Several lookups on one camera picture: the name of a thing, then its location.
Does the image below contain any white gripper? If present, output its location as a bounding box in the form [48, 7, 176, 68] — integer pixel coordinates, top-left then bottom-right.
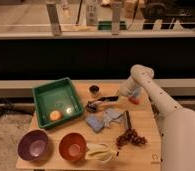
[119, 77, 141, 105]

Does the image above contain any black dish brush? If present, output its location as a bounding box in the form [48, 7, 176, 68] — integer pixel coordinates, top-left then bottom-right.
[86, 96, 118, 113]

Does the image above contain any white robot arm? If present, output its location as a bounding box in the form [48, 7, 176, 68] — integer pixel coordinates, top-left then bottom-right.
[119, 64, 195, 171]

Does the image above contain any dark spatula tool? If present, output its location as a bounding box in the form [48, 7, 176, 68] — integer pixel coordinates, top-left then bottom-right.
[124, 111, 132, 130]

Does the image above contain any blue grey cloth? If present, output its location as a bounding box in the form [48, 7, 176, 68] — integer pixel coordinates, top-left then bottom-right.
[85, 108, 123, 133]

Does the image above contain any dark grape bunch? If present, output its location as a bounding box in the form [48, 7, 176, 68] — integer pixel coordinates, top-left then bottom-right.
[116, 129, 147, 149]

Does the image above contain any small brown cup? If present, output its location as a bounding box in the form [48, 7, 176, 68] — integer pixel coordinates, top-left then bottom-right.
[89, 85, 99, 98]

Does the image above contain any yellow banana bunch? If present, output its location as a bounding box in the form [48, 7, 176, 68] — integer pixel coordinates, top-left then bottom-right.
[85, 143, 119, 163]

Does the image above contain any green plastic tray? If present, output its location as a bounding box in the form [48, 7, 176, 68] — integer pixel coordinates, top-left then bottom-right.
[32, 77, 84, 129]

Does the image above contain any orange bowl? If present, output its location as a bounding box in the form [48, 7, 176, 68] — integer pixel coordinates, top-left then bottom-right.
[59, 133, 87, 162]

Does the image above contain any orange fruit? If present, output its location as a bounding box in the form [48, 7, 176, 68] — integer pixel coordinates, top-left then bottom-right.
[49, 110, 62, 121]

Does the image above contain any purple bowl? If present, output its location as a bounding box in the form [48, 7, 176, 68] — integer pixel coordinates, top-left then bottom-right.
[17, 130, 50, 161]

